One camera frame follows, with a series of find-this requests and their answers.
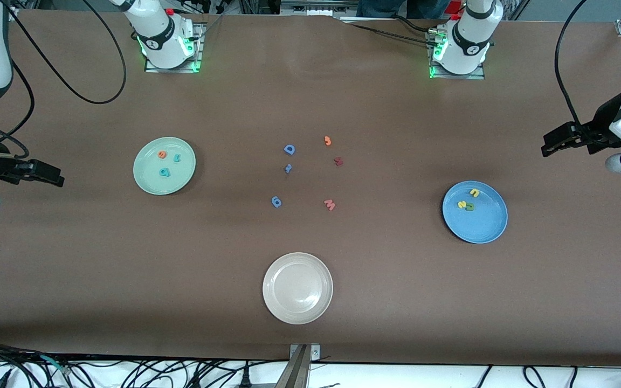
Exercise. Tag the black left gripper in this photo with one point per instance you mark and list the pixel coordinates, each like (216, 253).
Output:
(603, 125)

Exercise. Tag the pale green plate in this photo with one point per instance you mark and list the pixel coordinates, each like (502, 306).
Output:
(151, 180)

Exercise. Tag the blue plate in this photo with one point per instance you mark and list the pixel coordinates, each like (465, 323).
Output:
(485, 223)

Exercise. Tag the red box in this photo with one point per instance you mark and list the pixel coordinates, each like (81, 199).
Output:
(457, 5)

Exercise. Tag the person in blue jeans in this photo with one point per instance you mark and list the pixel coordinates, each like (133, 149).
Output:
(397, 6)

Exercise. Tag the blue foam number 6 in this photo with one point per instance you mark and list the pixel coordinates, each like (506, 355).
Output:
(273, 202)

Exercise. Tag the pink foam letter W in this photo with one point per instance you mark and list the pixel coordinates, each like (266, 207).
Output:
(330, 205)

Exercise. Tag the blue foam letter D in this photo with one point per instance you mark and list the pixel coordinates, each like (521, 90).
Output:
(285, 149)

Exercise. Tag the beige white plate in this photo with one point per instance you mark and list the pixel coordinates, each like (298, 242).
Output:
(297, 288)

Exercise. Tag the grey power strip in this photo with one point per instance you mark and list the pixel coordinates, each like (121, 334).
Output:
(310, 8)

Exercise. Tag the black power plug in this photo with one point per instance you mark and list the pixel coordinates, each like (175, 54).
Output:
(245, 380)

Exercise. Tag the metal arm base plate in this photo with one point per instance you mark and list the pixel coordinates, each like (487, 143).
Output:
(173, 70)
(459, 77)

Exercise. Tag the aluminium table bracket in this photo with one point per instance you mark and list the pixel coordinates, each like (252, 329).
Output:
(301, 366)

